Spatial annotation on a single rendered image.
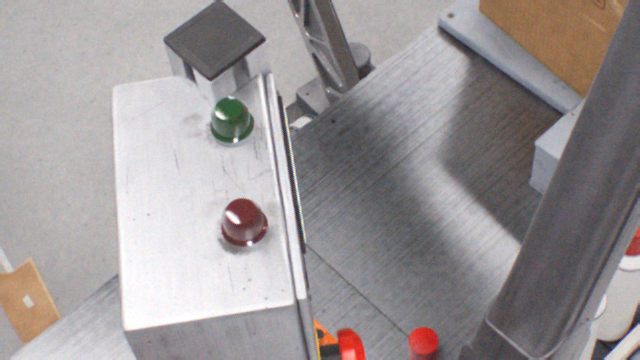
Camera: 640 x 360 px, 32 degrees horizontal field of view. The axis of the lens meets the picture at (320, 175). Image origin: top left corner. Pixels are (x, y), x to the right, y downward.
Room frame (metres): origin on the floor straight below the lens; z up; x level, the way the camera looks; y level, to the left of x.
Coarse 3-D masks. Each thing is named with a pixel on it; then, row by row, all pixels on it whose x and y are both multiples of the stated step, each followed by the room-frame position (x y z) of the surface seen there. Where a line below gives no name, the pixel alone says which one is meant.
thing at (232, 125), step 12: (216, 108) 0.40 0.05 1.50; (228, 108) 0.40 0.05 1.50; (240, 108) 0.40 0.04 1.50; (216, 120) 0.39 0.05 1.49; (228, 120) 0.39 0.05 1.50; (240, 120) 0.39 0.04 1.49; (252, 120) 0.40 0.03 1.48; (216, 132) 0.39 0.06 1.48; (228, 132) 0.39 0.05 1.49; (240, 132) 0.39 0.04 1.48; (252, 132) 0.39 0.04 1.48; (228, 144) 0.39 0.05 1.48; (240, 144) 0.39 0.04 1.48
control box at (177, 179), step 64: (128, 128) 0.41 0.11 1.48; (192, 128) 0.40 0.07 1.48; (256, 128) 0.40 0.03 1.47; (128, 192) 0.36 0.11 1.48; (192, 192) 0.36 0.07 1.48; (256, 192) 0.35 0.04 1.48; (128, 256) 0.32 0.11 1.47; (192, 256) 0.32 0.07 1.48; (256, 256) 0.31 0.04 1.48; (128, 320) 0.28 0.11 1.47; (192, 320) 0.28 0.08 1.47; (256, 320) 0.28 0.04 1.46
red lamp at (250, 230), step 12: (228, 204) 0.33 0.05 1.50; (240, 204) 0.33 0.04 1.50; (252, 204) 0.33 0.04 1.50; (228, 216) 0.33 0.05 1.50; (240, 216) 0.32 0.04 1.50; (252, 216) 0.32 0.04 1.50; (264, 216) 0.33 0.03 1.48; (228, 228) 0.32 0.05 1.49; (240, 228) 0.32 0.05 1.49; (252, 228) 0.32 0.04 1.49; (264, 228) 0.32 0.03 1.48; (228, 240) 0.32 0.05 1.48; (240, 240) 0.32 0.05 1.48; (252, 240) 0.32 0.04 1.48; (264, 240) 0.32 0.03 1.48
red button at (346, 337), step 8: (344, 328) 0.33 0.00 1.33; (344, 336) 0.32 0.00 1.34; (352, 336) 0.32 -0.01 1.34; (328, 344) 0.32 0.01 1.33; (336, 344) 0.32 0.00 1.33; (344, 344) 0.32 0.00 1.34; (352, 344) 0.31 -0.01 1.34; (360, 344) 0.32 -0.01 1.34; (320, 352) 0.32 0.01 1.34; (328, 352) 0.32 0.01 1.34; (336, 352) 0.31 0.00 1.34; (344, 352) 0.31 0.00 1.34; (352, 352) 0.31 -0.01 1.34; (360, 352) 0.31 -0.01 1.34
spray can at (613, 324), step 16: (624, 256) 0.51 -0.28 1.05; (624, 272) 0.50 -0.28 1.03; (608, 288) 0.51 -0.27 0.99; (624, 288) 0.50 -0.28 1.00; (608, 304) 0.50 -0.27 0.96; (624, 304) 0.50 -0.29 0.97; (608, 320) 0.50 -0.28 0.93; (624, 320) 0.50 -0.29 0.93; (608, 336) 0.50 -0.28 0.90; (624, 336) 0.50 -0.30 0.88
